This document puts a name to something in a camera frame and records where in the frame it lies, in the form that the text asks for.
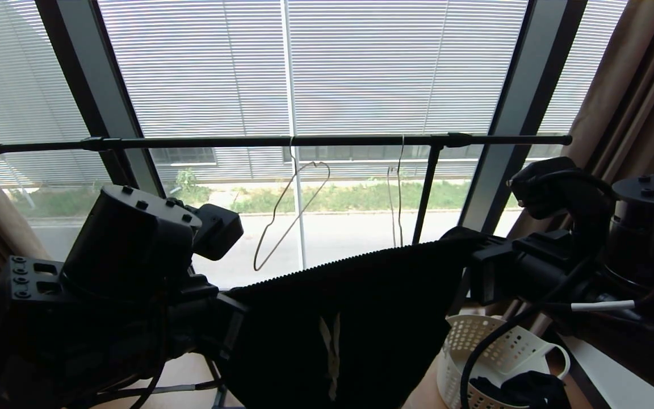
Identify white laundry basket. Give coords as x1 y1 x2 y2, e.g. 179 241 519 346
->
437 311 572 409

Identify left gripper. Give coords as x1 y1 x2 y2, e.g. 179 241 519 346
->
165 277 248 364

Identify heap of clothes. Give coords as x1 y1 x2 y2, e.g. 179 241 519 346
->
471 370 572 409

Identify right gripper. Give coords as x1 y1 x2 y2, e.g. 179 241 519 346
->
466 232 581 307

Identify window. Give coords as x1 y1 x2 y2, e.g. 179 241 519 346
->
0 0 628 291

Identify brown curtain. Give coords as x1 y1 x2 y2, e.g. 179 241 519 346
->
500 0 654 337

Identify black cable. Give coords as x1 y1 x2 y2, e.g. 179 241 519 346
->
460 256 596 409

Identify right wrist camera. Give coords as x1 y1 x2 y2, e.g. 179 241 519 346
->
506 156 618 246

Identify pink clothes hanger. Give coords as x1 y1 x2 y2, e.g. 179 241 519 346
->
387 135 406 249
253 136 332 272

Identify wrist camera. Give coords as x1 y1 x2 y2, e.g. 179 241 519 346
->
182 203 245 262
506 156 618 246

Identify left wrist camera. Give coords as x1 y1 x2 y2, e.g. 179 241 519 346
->
182 203 245 262

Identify black shorts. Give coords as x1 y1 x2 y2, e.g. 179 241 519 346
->
222 234 488 409

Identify black clothes rack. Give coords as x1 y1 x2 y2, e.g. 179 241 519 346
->
0 132 573 409

